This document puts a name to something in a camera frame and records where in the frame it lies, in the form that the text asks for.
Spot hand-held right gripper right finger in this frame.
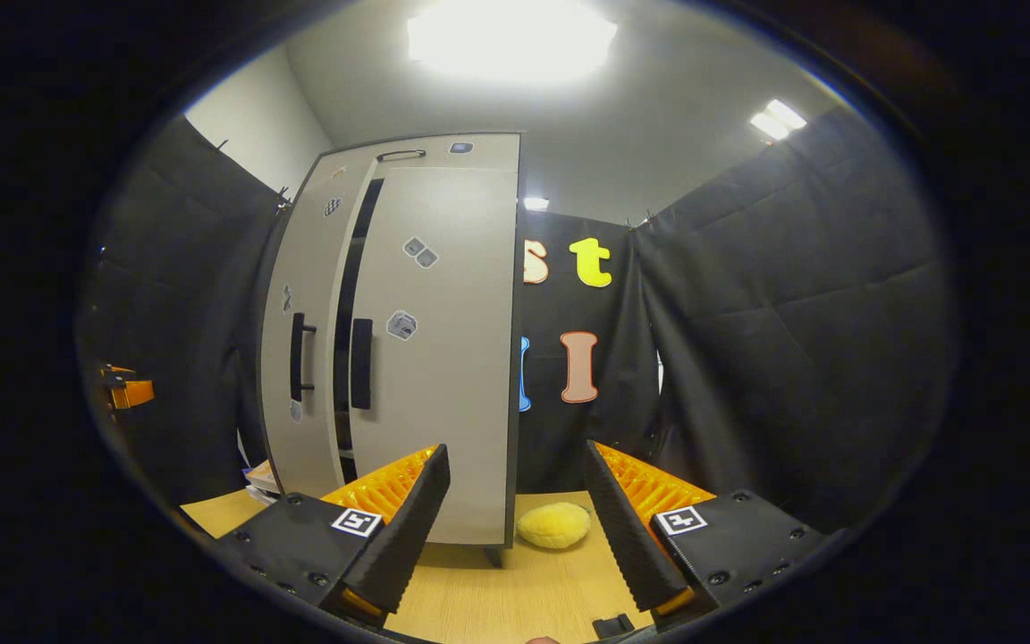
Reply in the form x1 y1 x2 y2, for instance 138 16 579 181
585 440 847 627

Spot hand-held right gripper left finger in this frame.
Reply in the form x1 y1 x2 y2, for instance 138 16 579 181
211 443 452 627

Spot white cabinet door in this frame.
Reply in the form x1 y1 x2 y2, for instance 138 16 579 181
260 174 364 500
347 165 518 547

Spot white shoe cabinet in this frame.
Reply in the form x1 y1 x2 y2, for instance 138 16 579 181
257 132 520 566

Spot yellow plush ball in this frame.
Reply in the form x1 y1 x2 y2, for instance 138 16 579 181
516 502 593 550

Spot black backdrop cloth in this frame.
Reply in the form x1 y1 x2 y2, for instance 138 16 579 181
77 107 958 538

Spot large ceiling light panel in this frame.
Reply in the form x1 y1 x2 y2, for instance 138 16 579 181
406 0 619 83

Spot black door handle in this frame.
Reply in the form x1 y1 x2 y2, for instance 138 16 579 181
290 311 317 403

